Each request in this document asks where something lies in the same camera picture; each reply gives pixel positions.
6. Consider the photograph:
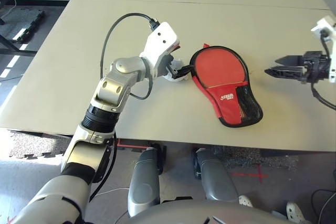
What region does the black floor cable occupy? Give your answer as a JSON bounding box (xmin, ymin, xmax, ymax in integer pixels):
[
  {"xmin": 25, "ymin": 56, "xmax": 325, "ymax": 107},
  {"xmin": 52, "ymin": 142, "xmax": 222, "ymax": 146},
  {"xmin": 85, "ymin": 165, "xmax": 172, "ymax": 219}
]
[{"xmin": 312, "ymin": 188, "xmax": 336, "ymax": 224}]

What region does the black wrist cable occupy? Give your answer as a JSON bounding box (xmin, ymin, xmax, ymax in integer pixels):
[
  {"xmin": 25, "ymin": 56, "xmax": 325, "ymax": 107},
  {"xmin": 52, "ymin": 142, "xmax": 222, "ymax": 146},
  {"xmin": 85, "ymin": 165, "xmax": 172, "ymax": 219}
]
[
  {"xmin": 100, "ymin": 13, "xmax": 160, "ymax": 101},
  {"xmin": 309, "ymin": 28, "xmax": 336, "ymax": 111}
]

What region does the grey speckled floor mat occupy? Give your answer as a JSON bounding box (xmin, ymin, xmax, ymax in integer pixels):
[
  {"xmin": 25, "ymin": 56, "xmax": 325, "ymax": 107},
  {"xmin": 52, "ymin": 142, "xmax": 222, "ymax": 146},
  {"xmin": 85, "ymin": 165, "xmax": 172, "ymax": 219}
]
[{"xmin": 209, "ymin": 146, "xmax": 299, "ymax": 169}]

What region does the grey robot right leg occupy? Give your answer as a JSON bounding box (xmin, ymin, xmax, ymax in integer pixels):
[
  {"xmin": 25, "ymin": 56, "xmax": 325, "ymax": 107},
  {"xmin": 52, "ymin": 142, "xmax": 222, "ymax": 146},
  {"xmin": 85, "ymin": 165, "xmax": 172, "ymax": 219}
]
[{"xmin": 193, "ymin": 148, "xmax": 239, "ymax": 204}]

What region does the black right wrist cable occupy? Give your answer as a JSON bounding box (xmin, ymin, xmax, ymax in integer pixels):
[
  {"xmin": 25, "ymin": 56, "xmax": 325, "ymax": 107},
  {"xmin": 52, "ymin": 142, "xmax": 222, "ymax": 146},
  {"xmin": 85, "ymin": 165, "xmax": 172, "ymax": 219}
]
[{"xmin": 309, "ymin": 28, "xmax": 336, "ymax": 111}]

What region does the grey robot leg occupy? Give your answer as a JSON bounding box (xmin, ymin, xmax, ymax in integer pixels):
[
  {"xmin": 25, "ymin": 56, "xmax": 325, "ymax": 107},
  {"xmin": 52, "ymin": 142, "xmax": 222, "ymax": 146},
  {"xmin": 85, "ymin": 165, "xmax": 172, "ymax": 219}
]
[
  {"xmin": 128, "ymin": 147, "xmax": 167, "ymax": 217},
  {"xmin": 193, "ymin": 148, "xmax": 239, "ymax": 204}
]

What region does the grey puzzle floor mat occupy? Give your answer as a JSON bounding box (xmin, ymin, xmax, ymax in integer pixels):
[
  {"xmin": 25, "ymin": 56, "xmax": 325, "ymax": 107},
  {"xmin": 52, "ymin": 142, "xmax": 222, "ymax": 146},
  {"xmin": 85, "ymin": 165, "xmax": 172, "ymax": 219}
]
[{"xmin": 9, "ymin": 129, "xmax": 73, "ymax": 159}]

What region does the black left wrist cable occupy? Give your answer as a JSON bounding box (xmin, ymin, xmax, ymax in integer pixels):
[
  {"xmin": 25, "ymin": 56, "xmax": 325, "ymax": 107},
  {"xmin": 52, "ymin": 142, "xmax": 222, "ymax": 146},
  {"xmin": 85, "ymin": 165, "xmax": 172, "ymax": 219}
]
[{"xmin": 100, "ymin": 13, "xmax": 160, "ymax": 101}]

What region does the white floor cable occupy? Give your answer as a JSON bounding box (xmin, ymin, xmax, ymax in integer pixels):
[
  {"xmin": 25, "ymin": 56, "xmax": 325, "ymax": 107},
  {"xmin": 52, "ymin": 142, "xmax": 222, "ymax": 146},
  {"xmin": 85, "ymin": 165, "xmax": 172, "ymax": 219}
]
[{"xmin": 97, "ymin": 187, "xmax": 129, "ymax": 201}]

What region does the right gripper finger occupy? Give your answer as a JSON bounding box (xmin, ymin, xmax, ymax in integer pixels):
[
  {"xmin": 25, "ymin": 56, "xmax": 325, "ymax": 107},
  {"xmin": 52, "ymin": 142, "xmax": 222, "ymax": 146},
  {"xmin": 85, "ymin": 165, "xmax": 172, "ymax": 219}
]
[
  {"xmin": 264, "ymin": 67, "xmax": 307, "ymax": 80},
  {"xmin": 274, "ymin": 55, "xmax": 305, "ymax": 65}
]

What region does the grey robot left leg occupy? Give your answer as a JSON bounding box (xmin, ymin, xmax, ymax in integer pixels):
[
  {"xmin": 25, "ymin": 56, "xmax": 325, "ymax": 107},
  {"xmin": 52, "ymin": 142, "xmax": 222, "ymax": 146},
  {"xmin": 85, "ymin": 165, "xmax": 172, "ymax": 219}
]
[{"xmin": 128, "ymin": 147, "xmax": 167, "ymax": 217}]

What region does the red black paddle case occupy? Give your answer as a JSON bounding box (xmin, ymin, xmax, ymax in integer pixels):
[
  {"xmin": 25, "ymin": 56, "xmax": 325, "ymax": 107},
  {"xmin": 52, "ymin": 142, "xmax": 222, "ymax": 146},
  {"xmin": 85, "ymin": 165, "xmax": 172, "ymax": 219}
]
[{"xmin": 189, "ymin": 43, "xmax": 264, "ymax": 128}]

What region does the grey robot torso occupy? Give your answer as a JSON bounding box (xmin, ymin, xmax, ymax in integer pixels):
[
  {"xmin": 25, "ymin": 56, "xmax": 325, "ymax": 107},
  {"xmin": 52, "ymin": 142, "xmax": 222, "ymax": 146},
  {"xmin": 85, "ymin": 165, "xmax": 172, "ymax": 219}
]
[{"xmin": 128, "ymin": 200, "xmax": 289, "ymax": 224}]

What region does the black foam floor tile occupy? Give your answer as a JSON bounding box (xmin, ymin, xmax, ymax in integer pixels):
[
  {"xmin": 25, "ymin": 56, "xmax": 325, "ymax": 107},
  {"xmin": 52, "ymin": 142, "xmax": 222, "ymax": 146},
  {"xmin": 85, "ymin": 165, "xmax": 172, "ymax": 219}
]
[{"xmin": 5, "ymin": 8, "xmax": 44, "ymax": 42}]

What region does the white perforated shoe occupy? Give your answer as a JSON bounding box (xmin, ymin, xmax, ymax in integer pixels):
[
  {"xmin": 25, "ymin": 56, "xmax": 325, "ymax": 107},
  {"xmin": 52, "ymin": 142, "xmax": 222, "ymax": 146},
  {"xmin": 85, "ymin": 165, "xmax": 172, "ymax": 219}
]
[
  {"xmin": 238, "ymin": 195, "xmax": 254, "ymax": 208},
  {"xmin": 286, "ymin": 201, "xmax": 307, "ymax": 222}
]

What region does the white rounded object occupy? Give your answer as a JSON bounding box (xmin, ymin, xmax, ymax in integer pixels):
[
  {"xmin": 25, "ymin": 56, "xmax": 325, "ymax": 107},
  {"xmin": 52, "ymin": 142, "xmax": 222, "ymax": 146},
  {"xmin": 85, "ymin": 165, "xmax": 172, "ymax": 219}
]
[{"xmin": 164, "ymin": 60, "xmax": 190, "ymax": 83}]

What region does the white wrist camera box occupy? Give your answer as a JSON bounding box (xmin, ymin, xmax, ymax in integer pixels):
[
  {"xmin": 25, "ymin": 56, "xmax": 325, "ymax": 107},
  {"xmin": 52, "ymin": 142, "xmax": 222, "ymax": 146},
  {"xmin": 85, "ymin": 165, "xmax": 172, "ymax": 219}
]
[
  {"xmin": 139, "ymin": 21, "xmax": 181, "ymax": 78},
  {"xmin": 311, "ymin": 15, "xmax": 336, "ymax": 83}
]

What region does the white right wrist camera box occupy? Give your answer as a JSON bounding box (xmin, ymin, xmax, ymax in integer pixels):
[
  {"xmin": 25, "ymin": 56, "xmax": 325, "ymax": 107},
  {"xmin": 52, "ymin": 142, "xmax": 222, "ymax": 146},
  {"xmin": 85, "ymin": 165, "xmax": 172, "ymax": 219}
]
[{"xmin": 311, "ymin": 15, "xmax": 336, "ymax": 83}]

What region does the red tape cross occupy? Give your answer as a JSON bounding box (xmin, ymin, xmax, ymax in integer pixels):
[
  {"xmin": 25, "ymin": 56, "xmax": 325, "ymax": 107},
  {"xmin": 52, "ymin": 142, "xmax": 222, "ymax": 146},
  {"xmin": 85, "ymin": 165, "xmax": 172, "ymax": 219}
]
[{"xmin": 232, "ymin": 165, "xmax": 268, "ymax": 183}]

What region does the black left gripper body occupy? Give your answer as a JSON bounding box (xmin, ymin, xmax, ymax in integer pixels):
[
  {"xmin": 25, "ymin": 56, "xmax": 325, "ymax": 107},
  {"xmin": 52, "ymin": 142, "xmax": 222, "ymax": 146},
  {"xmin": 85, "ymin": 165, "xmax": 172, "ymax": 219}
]
[{"xmin": 157, "ymin": 54, "xmax": 175, "ymax": 77}]

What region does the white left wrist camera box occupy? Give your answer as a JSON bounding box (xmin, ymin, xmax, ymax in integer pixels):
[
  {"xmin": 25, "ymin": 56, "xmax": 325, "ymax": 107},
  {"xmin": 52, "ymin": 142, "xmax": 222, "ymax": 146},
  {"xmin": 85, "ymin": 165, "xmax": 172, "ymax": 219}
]
[{"xmin": 139, "ymin": 21, "xmax": 181, "ymax": 78}]

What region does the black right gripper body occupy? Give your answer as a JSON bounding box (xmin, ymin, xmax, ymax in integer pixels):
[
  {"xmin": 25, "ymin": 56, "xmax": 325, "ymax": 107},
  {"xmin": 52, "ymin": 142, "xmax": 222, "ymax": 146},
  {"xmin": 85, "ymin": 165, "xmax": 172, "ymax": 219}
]
[{"xmin": 301, "ymin": 50, "xmax": 331, "ymax": 84}]

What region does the red ping-pong paddle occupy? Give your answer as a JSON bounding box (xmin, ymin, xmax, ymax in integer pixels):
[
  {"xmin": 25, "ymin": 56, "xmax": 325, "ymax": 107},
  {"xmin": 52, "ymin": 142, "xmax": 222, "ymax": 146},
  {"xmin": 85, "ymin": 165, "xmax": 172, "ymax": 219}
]
[{"xmin": 195, "ymin": 50, "xmax": 246, "ymax": 88}]

